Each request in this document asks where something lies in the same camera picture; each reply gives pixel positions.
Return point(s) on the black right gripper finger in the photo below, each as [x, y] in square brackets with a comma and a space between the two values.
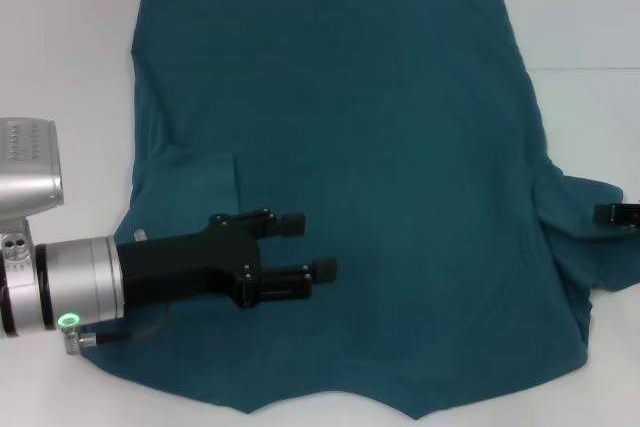
[617, 214]

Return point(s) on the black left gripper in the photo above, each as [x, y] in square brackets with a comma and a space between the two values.
[185, 267]

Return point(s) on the teal blue shirt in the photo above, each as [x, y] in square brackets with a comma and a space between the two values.
[350, 122]

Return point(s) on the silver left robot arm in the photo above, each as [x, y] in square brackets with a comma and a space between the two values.
[75, 287]

